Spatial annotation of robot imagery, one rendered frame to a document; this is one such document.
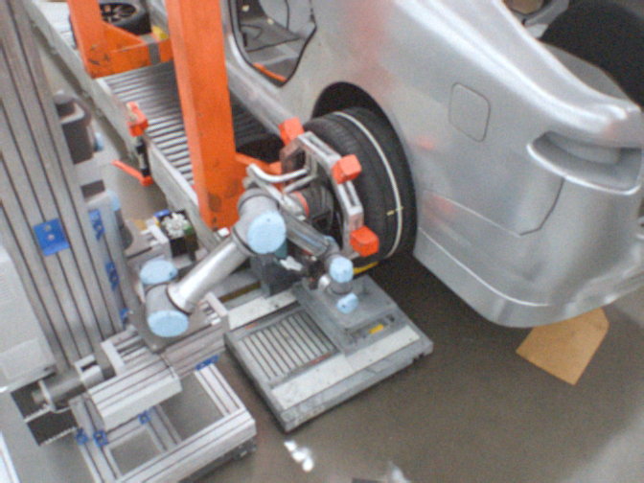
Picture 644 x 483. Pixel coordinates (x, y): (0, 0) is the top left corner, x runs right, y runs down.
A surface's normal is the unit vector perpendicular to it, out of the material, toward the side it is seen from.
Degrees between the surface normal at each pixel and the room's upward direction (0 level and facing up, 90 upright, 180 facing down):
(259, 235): 85
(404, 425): 0
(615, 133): 73
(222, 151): 90
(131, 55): 90
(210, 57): 90
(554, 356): 1
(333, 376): 0
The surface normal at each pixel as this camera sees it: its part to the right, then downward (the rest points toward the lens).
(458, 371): 0.00, -0.76
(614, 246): 0.25, 0.62
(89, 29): 0.54, 0.55
